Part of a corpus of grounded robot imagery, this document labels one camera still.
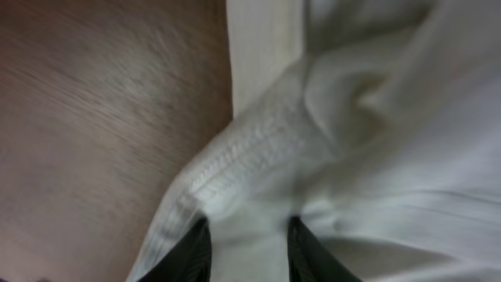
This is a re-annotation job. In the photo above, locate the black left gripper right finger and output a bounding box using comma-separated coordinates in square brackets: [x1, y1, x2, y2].
[287, 216, 362, 282]

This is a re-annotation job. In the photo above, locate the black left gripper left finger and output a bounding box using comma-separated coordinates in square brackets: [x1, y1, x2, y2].
[138, 218, 212, 282]

